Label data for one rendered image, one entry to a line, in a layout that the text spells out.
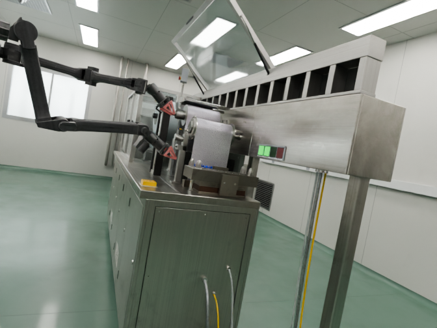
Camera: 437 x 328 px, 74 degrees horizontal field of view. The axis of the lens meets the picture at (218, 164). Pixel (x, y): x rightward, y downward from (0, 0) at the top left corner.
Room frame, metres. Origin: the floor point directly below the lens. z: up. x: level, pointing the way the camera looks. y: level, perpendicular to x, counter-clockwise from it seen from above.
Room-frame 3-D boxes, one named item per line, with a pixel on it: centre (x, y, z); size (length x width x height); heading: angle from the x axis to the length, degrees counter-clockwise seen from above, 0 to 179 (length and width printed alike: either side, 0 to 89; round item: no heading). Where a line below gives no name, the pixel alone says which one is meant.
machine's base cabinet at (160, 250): (2.64, 0.52, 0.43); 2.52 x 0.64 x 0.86; 23
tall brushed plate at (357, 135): (2.53, 0.04, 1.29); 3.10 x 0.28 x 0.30; 23
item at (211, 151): (1.75, 0.06, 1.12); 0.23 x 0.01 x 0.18; 113
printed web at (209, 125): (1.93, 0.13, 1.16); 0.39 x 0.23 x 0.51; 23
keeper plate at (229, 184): (1.58, -0.08, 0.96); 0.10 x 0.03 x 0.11; 113
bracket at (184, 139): (1.77, 0.24, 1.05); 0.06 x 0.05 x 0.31; 113
